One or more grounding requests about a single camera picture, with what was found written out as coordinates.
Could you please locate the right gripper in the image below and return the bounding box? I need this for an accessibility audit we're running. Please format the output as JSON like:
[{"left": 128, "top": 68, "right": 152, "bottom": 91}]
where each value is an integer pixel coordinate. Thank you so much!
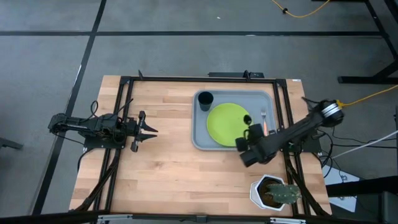
[{"left": 234, "top": 123, "right": 277, "bottom": 168}]

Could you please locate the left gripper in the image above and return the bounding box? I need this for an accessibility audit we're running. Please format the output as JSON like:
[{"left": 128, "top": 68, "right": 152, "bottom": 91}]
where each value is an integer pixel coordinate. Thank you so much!
[{"left": 123, "top": 110, "right": 159, "bottom": 153}]

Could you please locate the fork with orange handle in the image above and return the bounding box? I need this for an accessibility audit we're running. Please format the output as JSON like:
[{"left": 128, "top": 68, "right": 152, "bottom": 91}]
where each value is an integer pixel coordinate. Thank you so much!
[{"left": 260, "top": 108, "right": 269, "bottom": 137}]

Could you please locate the black spoon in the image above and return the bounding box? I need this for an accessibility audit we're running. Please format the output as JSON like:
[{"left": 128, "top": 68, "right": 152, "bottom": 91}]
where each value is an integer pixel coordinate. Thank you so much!
[{"left": 243, "top": 114, "right": 253, "bottom": 140}]

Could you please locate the lime green plate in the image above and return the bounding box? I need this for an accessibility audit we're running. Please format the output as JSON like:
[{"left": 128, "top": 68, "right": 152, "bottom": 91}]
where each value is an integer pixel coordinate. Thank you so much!
[{"left": 206, "top": 102, "right": 253, "bottom": 148}]

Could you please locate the black cup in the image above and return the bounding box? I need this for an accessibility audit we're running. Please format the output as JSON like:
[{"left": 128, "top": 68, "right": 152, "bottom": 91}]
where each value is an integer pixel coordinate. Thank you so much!
[{"left": 197, "top": 91, "right": 215, "bottom": 112}]

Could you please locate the grey plastic tray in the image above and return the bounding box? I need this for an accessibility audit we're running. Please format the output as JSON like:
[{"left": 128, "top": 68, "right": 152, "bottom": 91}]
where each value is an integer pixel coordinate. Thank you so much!
[{"left": 191, "top": 89, "right": 279, "bottom": 152}]

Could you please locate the white hexagonal plant pot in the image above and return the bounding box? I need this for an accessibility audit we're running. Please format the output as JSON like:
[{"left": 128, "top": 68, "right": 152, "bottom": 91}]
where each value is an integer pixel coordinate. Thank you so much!
[{"left": 249, "top": 174, "right": 292, "bottom": 212}]

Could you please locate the green cactus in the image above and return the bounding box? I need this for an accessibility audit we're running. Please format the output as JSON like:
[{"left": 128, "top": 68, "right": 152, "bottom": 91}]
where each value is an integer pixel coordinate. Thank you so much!
[{"left": 264, "top": 182, "right": 302, "bottom": 205}]

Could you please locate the white paper sheet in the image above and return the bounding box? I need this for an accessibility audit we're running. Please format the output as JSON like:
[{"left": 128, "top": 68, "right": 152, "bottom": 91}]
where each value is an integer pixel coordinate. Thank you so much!
[{"left": 322, "top": 164, "right": 361, "bottom": 213}]

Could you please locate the black beam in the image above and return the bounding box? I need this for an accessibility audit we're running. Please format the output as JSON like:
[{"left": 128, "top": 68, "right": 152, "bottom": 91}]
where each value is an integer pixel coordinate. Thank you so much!
[{"left": 325, "top": 175, "right": 398, "bottom": 197}]

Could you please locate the black floor stand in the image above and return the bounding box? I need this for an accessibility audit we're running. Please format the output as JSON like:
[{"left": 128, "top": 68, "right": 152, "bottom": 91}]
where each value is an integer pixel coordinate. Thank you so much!
[{"left": 312, "top": 0, "right": 398, "bottom": 85}]

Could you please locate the dark floor stand foot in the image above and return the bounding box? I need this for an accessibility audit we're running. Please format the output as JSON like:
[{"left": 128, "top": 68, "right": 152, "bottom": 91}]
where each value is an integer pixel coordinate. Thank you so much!
[{"left": 0, "top": 136, "right": 24, "bottom": 151}]

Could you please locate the silver metal bracket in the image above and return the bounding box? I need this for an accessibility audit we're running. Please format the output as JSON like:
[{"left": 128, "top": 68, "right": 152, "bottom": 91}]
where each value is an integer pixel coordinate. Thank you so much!
[
  {"left": 269, "top": 217, "right": 307, "bottom": 224},
  {"left": 96, "top": 213, "right": 134, "bottom": 224}
]

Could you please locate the yellow cable with plug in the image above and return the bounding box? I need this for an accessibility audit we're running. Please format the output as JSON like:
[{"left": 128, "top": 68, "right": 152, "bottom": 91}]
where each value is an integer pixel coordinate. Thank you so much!
[{"left": 335, "top": 84, "right": 398, "bottom": 109}]

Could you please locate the white cable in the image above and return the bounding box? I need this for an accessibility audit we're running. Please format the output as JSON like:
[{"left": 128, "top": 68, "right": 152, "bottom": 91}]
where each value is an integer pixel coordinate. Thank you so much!
[{"left": 331, "top": 129, "right": 398, "bottom": 159}]

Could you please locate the yellow cable with black clip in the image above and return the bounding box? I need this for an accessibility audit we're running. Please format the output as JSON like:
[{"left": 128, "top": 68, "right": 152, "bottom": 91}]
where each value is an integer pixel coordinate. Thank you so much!
[{"left": 269, "top": 0, "right": 331, "bottom": 19}]

